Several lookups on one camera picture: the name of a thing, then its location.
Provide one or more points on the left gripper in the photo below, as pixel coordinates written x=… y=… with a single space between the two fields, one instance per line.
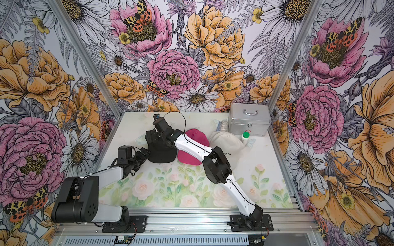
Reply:
x=142 y=158

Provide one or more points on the black cap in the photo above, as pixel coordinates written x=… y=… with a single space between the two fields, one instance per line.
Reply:
x=159 y=152

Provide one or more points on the pink cap back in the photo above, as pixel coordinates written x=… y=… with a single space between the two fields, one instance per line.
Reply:
x=191 y=147

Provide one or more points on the white Colorado cap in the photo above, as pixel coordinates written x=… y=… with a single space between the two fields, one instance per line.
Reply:
x=230 y=144

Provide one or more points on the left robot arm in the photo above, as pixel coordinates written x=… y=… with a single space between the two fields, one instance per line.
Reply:
x=78 y=200

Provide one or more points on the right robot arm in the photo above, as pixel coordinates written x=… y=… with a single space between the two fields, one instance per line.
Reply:
x=216 y=166

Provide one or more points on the white blue tube package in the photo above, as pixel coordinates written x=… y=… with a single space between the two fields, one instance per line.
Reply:
x=223 y=126

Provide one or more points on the white bottle green lid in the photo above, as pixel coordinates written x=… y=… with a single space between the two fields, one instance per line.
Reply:
x=245 y=137

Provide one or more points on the silver first aid case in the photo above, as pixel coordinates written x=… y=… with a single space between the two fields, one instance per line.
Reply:
x=252 y=118

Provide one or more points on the floral table mat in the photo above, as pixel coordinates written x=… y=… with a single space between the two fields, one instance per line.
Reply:
x=180 y=185

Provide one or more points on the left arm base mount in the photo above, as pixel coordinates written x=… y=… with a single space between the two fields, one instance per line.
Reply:
x=127 y=224

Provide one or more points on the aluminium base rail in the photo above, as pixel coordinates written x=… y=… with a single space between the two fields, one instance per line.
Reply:
x=197 y=227

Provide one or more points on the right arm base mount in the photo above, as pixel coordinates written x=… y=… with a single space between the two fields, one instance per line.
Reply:
x=241 y=223

